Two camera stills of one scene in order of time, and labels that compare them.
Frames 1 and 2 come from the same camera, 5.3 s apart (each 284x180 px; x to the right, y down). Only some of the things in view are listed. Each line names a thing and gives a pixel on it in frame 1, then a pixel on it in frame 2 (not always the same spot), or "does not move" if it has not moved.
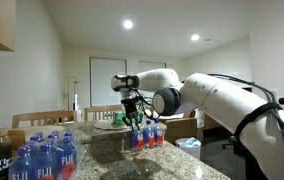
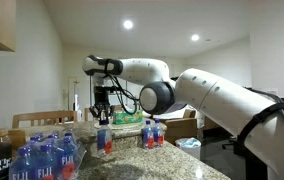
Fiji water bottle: [137, 139] → [104, 139]
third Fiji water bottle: [158, 134] does not move
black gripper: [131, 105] → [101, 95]
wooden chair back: [44, 116] does not move
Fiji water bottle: [148, 135] does not move
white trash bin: [191, 145] does not move
